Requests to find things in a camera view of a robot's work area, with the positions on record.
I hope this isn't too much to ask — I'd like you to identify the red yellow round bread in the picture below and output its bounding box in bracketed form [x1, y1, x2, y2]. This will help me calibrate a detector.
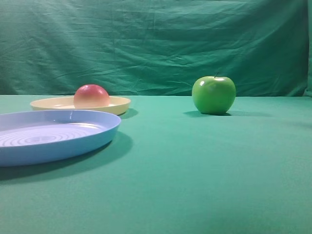
[73, 84, 110, 108]

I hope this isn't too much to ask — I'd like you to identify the yellow plastic plate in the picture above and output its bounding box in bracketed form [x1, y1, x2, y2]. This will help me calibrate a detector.
[30, 96, 131, 115]

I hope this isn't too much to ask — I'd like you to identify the blue plastic plate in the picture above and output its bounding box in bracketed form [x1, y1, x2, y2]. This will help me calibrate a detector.
[0, 110, 121, 167]

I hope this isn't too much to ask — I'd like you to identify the green table cloth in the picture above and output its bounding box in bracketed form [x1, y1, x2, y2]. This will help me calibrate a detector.
[0, 96, 312, 234]

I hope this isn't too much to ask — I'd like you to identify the green apple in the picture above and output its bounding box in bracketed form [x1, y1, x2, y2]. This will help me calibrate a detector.
[192, 76, 236, 115]

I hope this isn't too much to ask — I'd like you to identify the green backdrop cloth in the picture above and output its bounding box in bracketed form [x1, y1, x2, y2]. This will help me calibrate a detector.
[0, 0, 312, 97]

